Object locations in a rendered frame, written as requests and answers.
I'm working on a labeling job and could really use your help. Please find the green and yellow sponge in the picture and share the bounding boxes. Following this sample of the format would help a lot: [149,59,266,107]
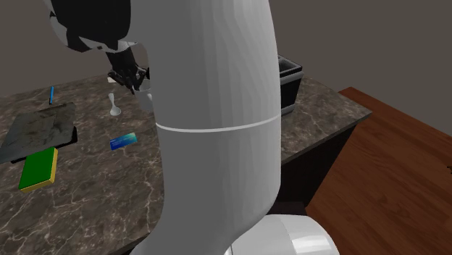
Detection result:
[17,146,59,193]

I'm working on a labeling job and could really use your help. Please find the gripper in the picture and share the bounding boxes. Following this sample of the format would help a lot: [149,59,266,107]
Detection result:
[105,46,151,95]

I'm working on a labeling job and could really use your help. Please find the blue card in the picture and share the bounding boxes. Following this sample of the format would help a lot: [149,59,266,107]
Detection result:
[109,132,138,151]

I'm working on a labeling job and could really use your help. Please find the white spoon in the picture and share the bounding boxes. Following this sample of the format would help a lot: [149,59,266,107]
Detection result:
[107,92,122,117]

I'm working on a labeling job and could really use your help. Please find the black box with grey band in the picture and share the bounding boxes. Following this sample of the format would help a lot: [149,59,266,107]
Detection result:
[277,54,305,117]

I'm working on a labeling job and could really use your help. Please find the grey cup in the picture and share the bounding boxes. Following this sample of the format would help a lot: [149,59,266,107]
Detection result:
[135,78,156,113]

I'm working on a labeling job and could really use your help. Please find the dark grey flat board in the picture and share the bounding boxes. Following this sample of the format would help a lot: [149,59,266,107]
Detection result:
[0,101,78,165]

